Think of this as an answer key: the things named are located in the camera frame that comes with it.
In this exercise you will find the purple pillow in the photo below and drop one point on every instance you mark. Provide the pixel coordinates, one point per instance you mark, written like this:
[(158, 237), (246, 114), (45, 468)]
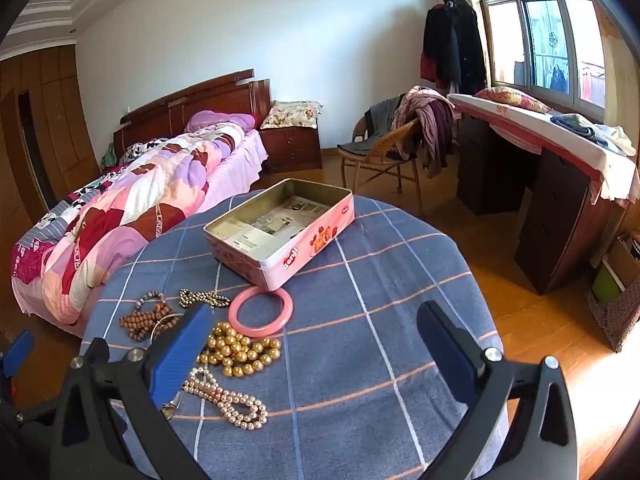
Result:
[(220, 120)]

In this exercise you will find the wicker chair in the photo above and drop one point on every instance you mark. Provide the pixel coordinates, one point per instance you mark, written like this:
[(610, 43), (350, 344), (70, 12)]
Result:
[(385, 147)]

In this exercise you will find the wooden bed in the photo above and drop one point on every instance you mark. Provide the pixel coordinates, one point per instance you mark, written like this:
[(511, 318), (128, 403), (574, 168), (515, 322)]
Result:
[(200, 97)]

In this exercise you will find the pink patchwork quilt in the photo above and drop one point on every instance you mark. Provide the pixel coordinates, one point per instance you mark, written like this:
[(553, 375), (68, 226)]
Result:
[(125, 210)]

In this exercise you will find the pink bangle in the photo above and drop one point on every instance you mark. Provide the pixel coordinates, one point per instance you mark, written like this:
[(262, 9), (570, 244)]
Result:
[(233, 314)]

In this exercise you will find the dark wooden desk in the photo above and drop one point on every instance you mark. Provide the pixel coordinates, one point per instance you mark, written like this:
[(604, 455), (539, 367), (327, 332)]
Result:
[(550, 210)]

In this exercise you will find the silver wristwatch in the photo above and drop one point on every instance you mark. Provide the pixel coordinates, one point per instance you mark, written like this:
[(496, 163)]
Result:
[(172, 407)]

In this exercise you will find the silver bangle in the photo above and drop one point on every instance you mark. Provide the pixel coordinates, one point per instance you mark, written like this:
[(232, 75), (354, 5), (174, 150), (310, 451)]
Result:
[(162, 329)]

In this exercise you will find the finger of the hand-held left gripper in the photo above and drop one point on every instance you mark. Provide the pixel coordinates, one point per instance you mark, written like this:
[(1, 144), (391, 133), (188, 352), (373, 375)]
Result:
[(17, 352), (40, 414)]

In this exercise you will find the black and white floral blanket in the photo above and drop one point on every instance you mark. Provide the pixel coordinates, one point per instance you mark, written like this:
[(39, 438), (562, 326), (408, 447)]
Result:
[(135, 149)]

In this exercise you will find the white pad with red edge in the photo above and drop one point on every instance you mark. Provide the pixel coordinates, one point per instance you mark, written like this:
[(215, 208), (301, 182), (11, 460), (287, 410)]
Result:
[(525, 120)]

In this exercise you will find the blue checked tablecloth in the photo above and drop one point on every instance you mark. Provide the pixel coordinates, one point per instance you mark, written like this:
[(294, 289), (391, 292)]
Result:
[(350, 360)]

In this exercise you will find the wooden nightstand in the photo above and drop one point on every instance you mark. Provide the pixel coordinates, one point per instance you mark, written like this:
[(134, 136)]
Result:
[(290, 150)]

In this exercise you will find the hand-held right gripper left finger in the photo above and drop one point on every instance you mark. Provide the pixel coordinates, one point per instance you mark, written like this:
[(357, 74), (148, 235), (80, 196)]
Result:
[(182, 345)]

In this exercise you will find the pink and maroon clothes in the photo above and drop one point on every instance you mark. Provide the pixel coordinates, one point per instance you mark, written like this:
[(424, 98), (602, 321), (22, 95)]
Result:
[(425, 120)]

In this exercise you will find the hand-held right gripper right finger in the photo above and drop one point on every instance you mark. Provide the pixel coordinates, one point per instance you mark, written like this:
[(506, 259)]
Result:
[(445, 345)]

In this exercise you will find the pile of folded clothes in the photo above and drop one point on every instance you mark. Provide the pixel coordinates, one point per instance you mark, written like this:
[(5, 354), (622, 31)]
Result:
[(600, 132)]

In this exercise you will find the floral cushion with white trim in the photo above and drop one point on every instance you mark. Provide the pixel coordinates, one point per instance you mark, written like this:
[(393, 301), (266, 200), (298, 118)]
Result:
[(292, 115)]

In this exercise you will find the green box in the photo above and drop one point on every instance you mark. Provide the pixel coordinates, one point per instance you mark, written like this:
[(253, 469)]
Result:
[(605, 285)]

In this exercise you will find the pink tin box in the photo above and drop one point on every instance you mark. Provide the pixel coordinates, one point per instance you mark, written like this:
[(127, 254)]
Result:
[(300, 255)]

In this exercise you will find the grey jacket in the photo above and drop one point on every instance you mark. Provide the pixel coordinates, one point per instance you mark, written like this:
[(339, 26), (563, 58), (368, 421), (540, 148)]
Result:
[(380, 110)]

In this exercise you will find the window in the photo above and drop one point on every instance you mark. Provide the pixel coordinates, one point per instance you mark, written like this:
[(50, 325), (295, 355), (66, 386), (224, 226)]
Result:
[(545, 45)]

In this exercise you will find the red hanging garment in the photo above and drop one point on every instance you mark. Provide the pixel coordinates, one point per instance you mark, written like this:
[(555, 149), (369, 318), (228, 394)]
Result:
[(426, 67)]

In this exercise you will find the cardboard box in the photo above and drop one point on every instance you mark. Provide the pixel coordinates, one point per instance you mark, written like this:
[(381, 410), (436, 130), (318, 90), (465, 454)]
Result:
[(627, 260)]

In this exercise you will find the black hanging coats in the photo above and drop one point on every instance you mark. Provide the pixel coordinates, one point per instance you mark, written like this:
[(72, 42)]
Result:
[(455, 45)]

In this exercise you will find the teal cloth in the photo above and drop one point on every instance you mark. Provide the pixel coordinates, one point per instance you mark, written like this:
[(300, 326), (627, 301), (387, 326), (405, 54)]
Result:
[(107, 156)]

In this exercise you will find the dark woven basket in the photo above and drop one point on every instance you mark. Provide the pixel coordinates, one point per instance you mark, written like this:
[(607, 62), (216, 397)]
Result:
[(615, 315)]

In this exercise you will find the wooden wardrobe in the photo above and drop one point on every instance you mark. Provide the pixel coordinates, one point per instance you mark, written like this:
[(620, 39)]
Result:
[(60, 110)]

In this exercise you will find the red floral pillow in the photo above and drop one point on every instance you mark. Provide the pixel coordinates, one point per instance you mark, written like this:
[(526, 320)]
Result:
[(510, 96)]

